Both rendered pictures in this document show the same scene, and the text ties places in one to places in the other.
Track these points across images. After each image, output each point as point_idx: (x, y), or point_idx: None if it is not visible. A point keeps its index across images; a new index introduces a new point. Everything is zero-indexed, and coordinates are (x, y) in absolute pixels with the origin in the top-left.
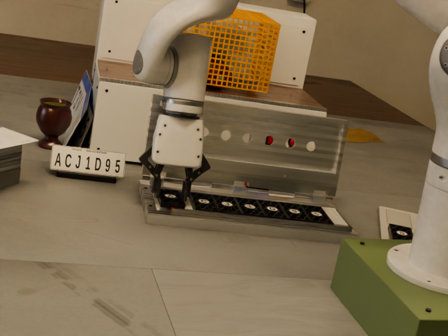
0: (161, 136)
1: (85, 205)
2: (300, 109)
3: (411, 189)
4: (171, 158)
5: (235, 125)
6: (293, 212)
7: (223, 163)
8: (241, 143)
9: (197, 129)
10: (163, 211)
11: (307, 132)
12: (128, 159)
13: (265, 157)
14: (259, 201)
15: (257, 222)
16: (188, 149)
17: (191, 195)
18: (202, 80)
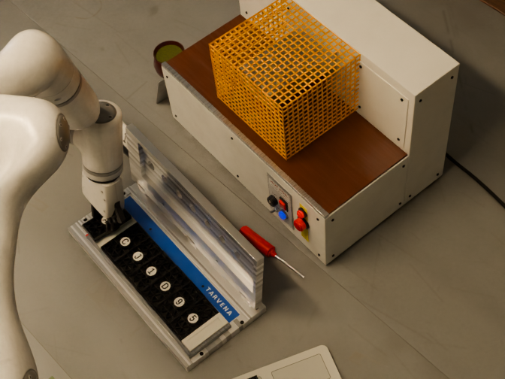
0: (83, 177)
1: (65, 185)
2: (302, 198)
3: (456, 344)
4: (89, 198)
5: (182, 191)
6: (174, 302)
7: (175, 213)
8: (188, 207)
9: (101, 190)
10: (83, 232)
11: (232, 241)
12: (195, 137)
13: (207, 233)
14: (173, 269)
15: (129, 292)
16: (98, 201)
17: (130, 226)
18: (95, 158)
